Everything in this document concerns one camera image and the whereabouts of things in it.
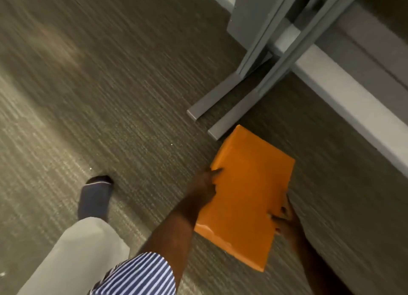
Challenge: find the person's right hand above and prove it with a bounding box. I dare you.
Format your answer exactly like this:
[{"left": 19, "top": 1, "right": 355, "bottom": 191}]
[{"left": 267, "top": 194, "right": 305, "bottom": 246}]

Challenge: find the person's left hand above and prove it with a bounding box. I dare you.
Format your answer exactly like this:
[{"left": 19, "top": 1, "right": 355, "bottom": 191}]
[{"left": 186, "top": 167, "right": 224, "bottom": 207}]

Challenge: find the orange padded envelope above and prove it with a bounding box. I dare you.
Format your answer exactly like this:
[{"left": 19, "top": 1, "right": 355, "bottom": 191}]
[{"left": 194, "top": 125, "right": 296, "bottom": 272}]

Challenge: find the person's left forearm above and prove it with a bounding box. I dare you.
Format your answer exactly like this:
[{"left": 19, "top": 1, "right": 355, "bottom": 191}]
[{"left": 138, "top": 198, "right": 208, "bottom": 286}]

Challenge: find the person's right forearm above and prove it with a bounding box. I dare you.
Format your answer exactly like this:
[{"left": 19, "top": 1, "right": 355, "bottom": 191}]
[{"left": 292, "top": 233, "right": 354, "bottom": 295}]

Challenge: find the person's grey slipper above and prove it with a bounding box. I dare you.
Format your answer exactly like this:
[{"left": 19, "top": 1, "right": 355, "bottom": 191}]
[{"left": 77, "top": 175, "right": 114, "bottom": 223}]

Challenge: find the blue striped shirt sleeve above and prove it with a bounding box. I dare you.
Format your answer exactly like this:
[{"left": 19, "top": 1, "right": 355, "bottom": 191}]
[{"left": 88, "top": 252, "right": 177, "bottom": 295}]

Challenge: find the person's beige trouser leg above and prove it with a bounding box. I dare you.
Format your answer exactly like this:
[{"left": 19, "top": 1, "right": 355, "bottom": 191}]
[{"left": 17, "top": 217, "right": 130, "bottom": 295}]

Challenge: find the grey partition panel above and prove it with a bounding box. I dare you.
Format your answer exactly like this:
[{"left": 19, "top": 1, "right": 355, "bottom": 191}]
[{"left": 226, "top": 0, "right": 294, "bottom": 50}]

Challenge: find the grey table leg frame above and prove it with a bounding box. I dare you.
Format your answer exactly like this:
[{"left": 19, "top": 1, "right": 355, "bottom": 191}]
[
  {"left": 187, "top": 0, "right": 298, "bottom": 121},
  {"left": 208, "top": 0, "right": 367, "bottom": 141}
]

